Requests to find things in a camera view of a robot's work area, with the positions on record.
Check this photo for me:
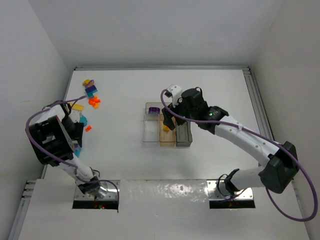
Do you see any purple printed lego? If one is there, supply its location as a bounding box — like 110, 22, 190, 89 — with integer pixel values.
148, 106, 161, 115

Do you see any small orange lego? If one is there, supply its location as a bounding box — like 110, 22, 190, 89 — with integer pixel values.
85, 125, 92, 132

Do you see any teal round lego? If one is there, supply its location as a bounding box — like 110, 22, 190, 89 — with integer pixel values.
79, 115, 88, 127

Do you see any long yellow lego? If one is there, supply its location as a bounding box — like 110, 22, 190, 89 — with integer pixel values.
71, 103, 85, 112

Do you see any teal 2x4 lego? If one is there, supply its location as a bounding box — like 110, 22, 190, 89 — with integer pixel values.
74, 146, 82, 158

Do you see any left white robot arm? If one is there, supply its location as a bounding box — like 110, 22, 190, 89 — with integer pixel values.
25, 96, 120, 199

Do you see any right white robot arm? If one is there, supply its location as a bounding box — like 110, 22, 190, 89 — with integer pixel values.
160, 84, 300, 198

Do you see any grey plastic container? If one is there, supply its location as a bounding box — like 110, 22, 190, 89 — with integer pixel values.
175, 121, 193, 148

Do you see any amber plastic container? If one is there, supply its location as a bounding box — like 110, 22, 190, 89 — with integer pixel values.
159, 114, 176, 147

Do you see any clear rear container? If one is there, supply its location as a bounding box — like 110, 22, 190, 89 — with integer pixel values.
144, 102, 184, 123

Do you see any clear front-left container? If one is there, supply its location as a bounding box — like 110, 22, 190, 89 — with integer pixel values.
143, 120, 160, 143

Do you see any orange lego cluster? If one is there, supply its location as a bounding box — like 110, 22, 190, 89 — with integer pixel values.
88, 95, 101, 109

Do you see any teal square lego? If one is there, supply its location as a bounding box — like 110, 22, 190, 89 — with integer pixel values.
87, 92, 94, 99

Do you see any white front cover panel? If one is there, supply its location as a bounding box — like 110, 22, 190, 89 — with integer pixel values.
19, 179, 309, 240

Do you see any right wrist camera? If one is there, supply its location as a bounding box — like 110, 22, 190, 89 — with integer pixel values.
164, 84, 183, 108

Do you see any rear aluminium rail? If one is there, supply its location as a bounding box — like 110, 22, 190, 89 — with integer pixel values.
74, 65, 250, 71

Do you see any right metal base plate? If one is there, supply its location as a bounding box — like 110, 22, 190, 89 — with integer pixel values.
207, 178, 255, 201

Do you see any metal base plate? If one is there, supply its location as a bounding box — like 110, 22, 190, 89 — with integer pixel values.
74, 180, 120, 201
207, 178, 255, 201

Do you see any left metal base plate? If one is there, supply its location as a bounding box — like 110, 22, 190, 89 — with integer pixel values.
74, 180, 120, 201

